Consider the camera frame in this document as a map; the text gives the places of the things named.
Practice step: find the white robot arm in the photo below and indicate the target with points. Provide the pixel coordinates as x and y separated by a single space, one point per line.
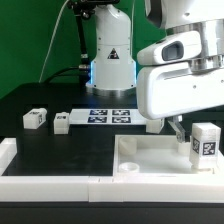
114 72

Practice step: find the white U-shaped obstacle fence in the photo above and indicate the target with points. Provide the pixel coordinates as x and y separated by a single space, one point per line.
182 188

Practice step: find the white square tabletop panel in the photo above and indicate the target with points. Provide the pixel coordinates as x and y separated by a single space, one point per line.
156 155

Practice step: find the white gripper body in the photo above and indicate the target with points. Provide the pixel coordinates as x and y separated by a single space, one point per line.
167 86

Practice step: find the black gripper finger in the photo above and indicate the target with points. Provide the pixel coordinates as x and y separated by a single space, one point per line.
175 123

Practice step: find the white base marker plate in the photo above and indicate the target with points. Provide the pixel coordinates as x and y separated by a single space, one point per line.
106 117

